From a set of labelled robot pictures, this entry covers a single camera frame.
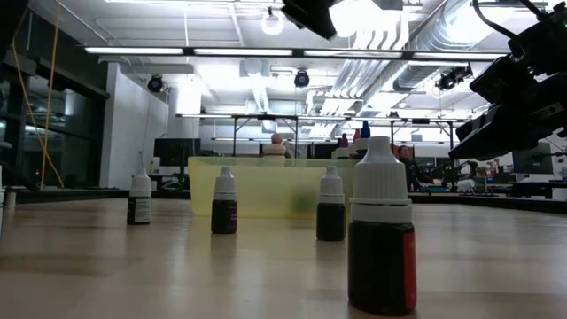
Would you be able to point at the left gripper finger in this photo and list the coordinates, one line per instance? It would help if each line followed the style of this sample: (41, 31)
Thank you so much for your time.
(312, 15)

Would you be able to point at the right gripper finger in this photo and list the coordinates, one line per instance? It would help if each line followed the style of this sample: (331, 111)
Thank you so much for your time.
(500, 133)

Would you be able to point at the blue-capped large colouring bottle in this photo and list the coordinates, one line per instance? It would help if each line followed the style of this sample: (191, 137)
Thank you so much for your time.
(366, 129)

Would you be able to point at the violet-capped large colouring bottle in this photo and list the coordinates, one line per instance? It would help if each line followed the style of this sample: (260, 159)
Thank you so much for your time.
(344, 140)

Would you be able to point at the small red-labelled dropper bottle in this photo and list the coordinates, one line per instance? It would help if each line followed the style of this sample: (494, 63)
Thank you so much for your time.
(381, 248)

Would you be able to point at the small white-capped dropper bottle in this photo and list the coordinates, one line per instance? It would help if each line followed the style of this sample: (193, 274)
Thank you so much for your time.
(140, 208)
(331, 221)

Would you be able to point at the small purple-labelled dropper bottle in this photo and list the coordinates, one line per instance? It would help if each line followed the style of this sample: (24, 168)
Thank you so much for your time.
(224, 212)

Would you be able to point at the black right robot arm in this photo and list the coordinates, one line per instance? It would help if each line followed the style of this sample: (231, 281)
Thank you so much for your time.
(559, 17)

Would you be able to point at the black background robot arm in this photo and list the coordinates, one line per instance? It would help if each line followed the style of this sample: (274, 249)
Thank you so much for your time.
(447, 173)

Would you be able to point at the black beam with light strips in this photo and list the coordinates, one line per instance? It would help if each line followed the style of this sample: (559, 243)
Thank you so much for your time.
(297, 52)

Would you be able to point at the black computer monitor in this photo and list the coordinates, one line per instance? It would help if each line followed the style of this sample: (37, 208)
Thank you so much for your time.
(177, 152)
(533, 157)

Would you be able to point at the black ceiling-mounted device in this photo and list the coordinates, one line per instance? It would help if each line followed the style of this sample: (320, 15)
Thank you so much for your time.
(452, 77)

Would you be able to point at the black ceiling spotlight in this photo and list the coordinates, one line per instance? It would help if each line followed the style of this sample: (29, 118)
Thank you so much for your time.
(302, 79)
(155, 83)

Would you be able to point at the person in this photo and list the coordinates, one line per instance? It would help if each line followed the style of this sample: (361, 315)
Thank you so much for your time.
(405, 155)

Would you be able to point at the yellow toy donut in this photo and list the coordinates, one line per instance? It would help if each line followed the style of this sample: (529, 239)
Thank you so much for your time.
(274, 150)

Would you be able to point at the yellow translucent plastic bin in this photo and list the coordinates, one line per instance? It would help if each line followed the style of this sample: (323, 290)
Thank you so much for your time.
(266, 190)

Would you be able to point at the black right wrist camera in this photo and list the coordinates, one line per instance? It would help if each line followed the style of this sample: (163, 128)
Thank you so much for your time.
(529, 51)

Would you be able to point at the silver ventilation duct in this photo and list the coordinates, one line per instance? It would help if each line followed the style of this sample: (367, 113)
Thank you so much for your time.
(443, 42)

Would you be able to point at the black workbench frame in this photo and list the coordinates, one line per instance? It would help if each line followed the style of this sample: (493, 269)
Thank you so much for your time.
(296, 137)

